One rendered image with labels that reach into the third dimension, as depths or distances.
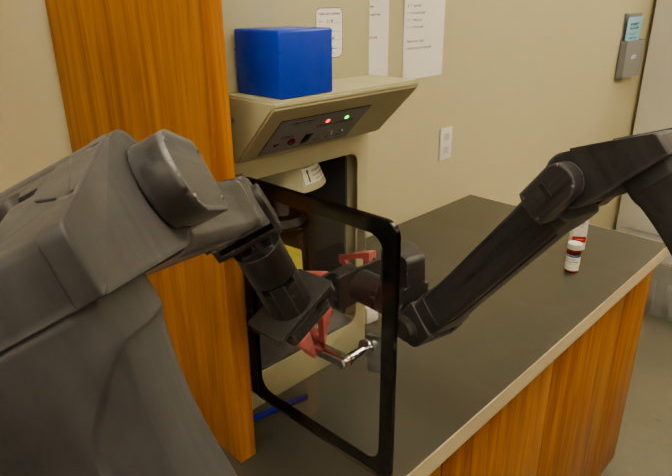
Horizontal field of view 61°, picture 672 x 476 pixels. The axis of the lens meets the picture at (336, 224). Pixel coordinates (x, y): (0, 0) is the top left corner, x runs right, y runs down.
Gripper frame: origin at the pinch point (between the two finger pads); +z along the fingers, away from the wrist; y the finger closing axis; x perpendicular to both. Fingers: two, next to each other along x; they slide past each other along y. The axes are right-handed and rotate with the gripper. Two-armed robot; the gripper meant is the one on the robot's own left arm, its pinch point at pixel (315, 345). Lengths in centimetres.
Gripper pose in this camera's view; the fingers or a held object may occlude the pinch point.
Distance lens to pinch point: 79.6
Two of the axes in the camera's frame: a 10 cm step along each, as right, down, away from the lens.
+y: -6.1, 6.5, -4.5
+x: 7.2, 2.2, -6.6
